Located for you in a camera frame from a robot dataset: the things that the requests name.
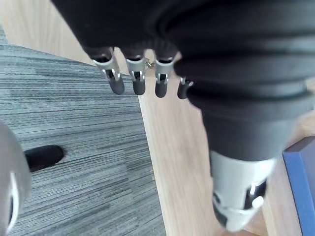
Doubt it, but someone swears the small metal cabinet key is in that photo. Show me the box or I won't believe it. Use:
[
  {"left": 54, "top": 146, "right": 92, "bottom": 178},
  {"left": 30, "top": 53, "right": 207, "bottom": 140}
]
[{"left": 142, "top": 57, "right": 156, "bottom": 70}]

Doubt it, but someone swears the light wood cabinet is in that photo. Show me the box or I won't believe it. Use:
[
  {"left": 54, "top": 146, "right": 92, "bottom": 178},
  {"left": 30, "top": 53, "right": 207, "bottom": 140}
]
[{"left": 0, "top": 0, "right": 315, "bottom": 236}]

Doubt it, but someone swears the blue folder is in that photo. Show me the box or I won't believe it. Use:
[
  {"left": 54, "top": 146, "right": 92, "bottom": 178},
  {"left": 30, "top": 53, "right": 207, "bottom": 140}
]
[{"left": 282, "top": 136, "right": 315, "bottom": 236}]

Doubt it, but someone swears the silver robot leg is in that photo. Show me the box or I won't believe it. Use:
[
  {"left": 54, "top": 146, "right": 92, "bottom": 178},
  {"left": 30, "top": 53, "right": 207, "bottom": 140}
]
[{"left": 0, "top": 122, "right": 32, "bottom": 236}]

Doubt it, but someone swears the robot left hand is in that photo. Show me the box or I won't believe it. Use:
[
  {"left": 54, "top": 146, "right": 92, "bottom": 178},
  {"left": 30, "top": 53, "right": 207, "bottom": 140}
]
[{"left": 50, "top": 0, "right": 315, "bottom": 233}]

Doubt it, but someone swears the dark robot foot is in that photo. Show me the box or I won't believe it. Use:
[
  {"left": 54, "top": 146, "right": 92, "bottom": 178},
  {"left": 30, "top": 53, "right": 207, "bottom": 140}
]
[{"left": 23, "top": 145, "right": 65, "bottom": 173}]

